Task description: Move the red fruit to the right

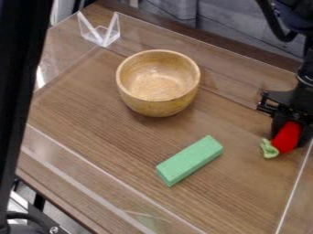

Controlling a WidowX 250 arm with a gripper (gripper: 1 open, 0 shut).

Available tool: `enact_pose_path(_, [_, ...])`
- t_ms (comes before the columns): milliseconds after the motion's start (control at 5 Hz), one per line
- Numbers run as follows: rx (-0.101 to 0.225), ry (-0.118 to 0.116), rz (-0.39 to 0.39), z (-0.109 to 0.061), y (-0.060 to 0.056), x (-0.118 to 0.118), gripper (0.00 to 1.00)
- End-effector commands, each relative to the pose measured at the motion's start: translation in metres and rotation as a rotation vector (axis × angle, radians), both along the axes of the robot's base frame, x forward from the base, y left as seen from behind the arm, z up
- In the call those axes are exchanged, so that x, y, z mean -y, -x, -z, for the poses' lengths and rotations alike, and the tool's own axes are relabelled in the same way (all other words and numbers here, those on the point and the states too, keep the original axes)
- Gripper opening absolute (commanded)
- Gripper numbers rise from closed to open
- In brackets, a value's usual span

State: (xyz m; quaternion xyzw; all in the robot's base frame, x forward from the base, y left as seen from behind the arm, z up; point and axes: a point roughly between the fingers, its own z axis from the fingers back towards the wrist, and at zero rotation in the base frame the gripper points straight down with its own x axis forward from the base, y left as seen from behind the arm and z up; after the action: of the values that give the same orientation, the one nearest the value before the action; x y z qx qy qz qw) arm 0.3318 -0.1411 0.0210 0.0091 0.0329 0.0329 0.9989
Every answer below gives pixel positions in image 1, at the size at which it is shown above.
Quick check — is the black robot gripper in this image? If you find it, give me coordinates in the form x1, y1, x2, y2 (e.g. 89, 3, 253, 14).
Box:
257, 90, 313, 147

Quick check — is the red plush strawberry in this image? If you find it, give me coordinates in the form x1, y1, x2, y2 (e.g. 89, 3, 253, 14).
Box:
261, 122, 302, 159

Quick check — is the light wooden bowl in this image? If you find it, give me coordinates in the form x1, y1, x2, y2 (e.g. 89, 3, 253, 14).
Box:
116, 49, 200, 117

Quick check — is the green rectangular block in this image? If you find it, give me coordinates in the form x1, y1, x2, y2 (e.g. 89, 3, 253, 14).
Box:
155, 135, 223, 187

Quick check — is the black looped cable top right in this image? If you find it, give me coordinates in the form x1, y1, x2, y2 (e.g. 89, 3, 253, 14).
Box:
255, 0, 313, 44

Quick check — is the clear acrylic tray wall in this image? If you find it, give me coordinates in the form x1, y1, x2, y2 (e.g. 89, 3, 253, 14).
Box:
16, 10, 313, 234

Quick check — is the black metal bracket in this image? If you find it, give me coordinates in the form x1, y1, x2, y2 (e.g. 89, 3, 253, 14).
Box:
13, 205, 71, 234

